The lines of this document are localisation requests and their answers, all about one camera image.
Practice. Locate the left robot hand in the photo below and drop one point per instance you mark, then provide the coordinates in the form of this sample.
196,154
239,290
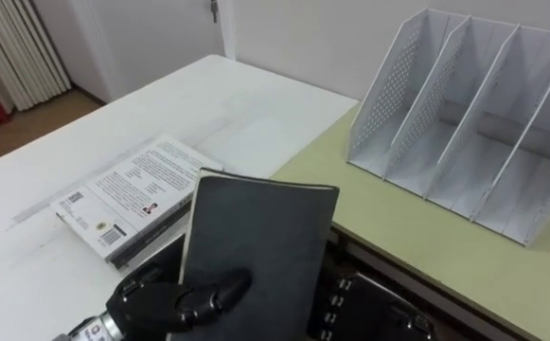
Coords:
156,303

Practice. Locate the white printed book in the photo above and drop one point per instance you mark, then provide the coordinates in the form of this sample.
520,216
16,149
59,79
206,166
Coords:
132,194

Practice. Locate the white desk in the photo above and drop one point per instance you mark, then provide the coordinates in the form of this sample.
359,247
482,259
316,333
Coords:
208,104

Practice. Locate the white perforated file rack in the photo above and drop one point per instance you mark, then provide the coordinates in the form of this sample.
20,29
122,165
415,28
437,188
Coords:
464,137

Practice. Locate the pale green desk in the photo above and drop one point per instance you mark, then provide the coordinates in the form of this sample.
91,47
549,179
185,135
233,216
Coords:
397,227

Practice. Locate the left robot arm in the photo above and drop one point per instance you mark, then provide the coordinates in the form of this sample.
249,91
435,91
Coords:
95,330

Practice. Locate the dark grey notebook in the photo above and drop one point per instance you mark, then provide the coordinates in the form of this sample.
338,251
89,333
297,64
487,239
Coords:
255,227

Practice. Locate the metal door key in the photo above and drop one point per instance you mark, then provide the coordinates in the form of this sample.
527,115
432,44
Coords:
214,12

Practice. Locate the white pleated curtain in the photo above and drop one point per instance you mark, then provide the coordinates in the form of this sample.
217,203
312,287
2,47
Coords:
23,52

